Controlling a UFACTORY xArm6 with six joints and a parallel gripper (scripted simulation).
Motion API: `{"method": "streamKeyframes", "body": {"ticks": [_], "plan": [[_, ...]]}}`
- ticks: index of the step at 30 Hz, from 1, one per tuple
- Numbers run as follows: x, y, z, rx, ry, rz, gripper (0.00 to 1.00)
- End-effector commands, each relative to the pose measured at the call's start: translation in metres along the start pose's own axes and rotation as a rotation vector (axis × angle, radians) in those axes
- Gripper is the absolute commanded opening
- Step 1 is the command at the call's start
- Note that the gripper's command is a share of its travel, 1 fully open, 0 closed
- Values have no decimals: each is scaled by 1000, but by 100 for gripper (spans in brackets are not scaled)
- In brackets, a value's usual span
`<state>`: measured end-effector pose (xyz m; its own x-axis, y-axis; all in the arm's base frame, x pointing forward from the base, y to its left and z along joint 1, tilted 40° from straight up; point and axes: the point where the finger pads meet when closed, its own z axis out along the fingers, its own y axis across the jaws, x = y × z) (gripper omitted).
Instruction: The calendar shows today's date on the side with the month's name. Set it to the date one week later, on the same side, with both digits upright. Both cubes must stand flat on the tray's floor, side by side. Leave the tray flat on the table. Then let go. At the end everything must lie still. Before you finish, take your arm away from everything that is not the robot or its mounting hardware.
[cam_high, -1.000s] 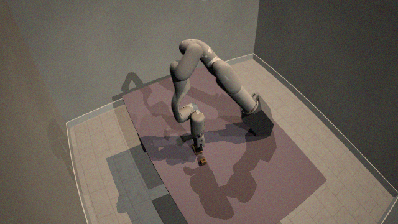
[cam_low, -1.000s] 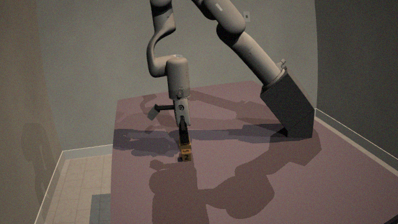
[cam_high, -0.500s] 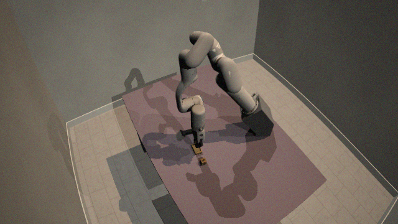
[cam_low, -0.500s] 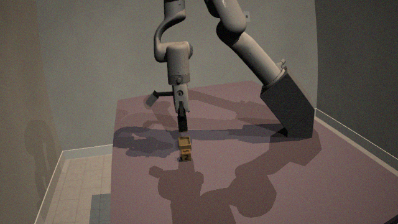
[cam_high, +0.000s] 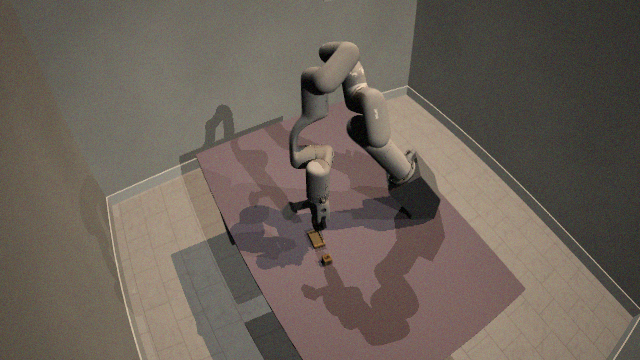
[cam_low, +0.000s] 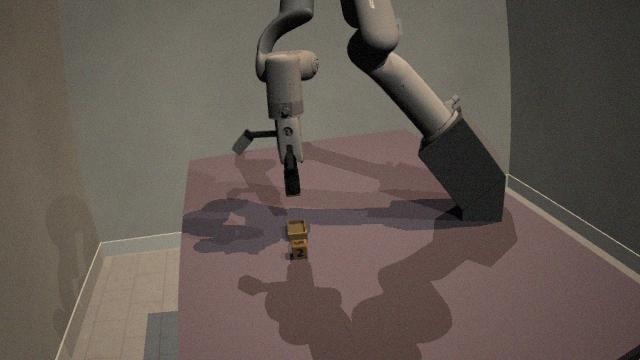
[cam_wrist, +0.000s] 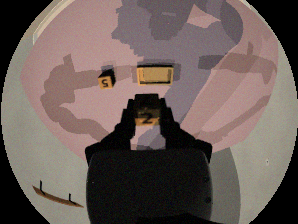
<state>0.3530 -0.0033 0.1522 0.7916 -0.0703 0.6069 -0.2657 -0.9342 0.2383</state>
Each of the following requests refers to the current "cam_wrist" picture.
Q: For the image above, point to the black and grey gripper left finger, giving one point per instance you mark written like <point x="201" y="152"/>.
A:
<point x="120" y="138"/>

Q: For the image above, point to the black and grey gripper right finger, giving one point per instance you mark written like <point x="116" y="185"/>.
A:
<point x="177" y="137"/>

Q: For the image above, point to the yellow cube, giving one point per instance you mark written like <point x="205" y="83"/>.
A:
<point x="107" y="80"/>
<point x="146" y="109"/>

